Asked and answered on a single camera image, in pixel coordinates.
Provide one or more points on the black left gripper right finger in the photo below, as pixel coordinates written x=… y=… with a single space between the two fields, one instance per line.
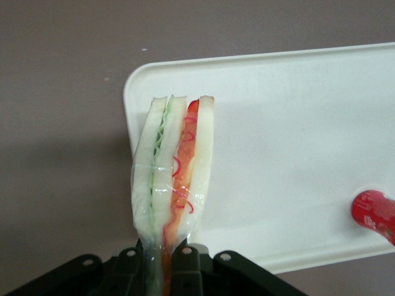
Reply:
x=188 y=268

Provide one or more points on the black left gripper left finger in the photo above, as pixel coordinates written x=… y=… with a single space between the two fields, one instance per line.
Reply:
x=125 y=271

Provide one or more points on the red yoghurt cup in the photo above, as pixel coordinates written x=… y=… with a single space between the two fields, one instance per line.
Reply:
x=375 y=216

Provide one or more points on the beige plastic tray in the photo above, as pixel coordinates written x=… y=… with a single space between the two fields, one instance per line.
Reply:
x=293 y=138

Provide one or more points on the triangle sandwich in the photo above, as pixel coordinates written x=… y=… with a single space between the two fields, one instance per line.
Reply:
x=172 y=172

